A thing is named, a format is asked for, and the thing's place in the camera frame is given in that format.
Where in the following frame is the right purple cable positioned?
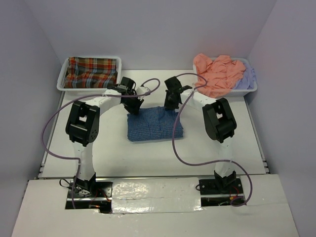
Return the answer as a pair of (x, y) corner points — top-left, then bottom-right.
(171, 72), (254, 207)

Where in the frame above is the white cardboard front cover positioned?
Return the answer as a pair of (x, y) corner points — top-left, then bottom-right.
(12, 180), (298, 237)

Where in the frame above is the salmon orange shirt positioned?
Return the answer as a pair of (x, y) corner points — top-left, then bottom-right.
(193, 53), (246, 98)

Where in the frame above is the purple cable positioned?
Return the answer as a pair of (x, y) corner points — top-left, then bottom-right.
(41, 78), (161, 209)
(171, 72), (254, 207)

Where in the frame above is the white plastic basket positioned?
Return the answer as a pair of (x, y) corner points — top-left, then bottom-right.
(57, 56), (122, 91)
(192, 57), (258, 97)

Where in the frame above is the lavender shirt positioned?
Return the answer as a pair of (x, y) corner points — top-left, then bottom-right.
(233, 62), (256, 90)

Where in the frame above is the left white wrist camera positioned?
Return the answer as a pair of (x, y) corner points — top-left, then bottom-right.
(136, 86), (151, 100)

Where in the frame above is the silver foil tape sheet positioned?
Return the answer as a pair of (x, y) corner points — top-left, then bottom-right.
(111, 177), (202, 214)

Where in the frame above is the right white plastic basket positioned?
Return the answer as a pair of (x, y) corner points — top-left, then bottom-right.
(192, 57), (258, 97)

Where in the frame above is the orange plaid folded shirt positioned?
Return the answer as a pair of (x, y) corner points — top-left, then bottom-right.
(64, 57), (118, 89)

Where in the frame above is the blue checked long sleeve shirt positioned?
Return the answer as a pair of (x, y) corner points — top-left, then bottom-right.
(127, 107), (184, 142)

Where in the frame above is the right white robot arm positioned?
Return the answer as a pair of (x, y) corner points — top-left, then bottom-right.
(164, 76), (237, 193)

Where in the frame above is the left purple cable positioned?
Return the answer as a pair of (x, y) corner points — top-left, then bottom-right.
(41, 78), (161, 209)

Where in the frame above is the left white plastic basket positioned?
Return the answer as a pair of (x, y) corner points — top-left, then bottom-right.
(57, 56), (122, 91)

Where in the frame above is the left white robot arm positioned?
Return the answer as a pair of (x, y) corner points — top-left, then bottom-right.
(66, 77), (150, 197)

